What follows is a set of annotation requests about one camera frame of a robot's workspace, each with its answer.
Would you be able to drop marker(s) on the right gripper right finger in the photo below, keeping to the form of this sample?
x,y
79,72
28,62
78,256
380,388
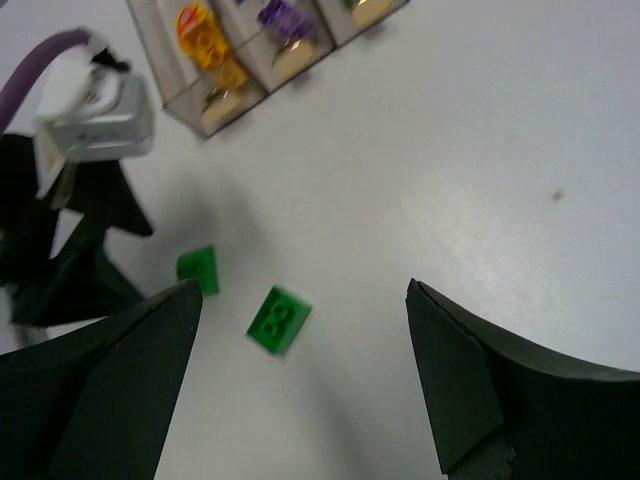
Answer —
x,y
503,407

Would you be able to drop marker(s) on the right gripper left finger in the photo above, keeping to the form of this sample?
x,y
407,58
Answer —
x,y
96,403

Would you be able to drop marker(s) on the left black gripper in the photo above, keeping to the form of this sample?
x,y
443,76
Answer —
x,y
81,282

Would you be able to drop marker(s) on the green lego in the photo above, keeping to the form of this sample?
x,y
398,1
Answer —
x,y
201,266
278,321

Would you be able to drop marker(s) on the yellow rounded lego piece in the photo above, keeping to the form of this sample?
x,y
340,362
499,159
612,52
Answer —
x,y
192,20

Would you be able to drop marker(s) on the purple long lego brick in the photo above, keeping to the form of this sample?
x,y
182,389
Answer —
x,y
287,22

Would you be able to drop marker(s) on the clear container front row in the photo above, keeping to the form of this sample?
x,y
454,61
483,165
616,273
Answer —
x,y
200,76

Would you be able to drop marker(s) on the clear container row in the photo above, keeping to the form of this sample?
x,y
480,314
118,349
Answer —
x,y
200,76
276,40
347,19

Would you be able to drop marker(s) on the clear container middle row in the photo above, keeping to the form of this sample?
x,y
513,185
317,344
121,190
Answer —
x,y
276,40

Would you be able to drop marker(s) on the clear container back row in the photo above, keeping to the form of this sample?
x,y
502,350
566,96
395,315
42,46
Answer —
x,y
347,19

